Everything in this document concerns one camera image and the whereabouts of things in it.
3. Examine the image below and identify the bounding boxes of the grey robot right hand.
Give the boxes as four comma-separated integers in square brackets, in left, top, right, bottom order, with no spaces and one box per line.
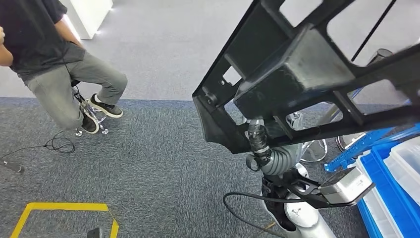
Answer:
[245,112,303,172]

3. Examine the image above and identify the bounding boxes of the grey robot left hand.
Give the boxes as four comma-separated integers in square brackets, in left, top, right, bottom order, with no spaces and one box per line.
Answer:
[86,227,105,238]

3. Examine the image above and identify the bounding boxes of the black plastic frame part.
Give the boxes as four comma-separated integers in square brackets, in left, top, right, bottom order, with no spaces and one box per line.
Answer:
[192,0,420,155]

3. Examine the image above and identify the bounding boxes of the blue metal shelf rack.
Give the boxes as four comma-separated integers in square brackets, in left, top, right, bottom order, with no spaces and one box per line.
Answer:
[324,86,420,173]

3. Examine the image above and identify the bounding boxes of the chrome stool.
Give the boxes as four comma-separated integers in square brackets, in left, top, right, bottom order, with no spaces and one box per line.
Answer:
[70,78,109,137]

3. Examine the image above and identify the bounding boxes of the person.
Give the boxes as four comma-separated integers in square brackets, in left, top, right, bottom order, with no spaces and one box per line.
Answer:
[0,0,129,135]

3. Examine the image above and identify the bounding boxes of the white cabinet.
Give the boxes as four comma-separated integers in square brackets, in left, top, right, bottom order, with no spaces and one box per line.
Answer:
[60,0,114,41]

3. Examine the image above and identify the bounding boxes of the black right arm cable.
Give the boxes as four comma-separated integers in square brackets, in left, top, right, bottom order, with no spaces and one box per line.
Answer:
[223,191,298,238]

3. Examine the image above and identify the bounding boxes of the black floor cable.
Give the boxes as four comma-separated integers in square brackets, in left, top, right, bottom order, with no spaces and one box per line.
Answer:
[0,131,76,160]

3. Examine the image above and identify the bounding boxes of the thin black post with base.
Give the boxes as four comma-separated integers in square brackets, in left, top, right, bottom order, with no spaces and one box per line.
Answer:
[350,0,398,62]

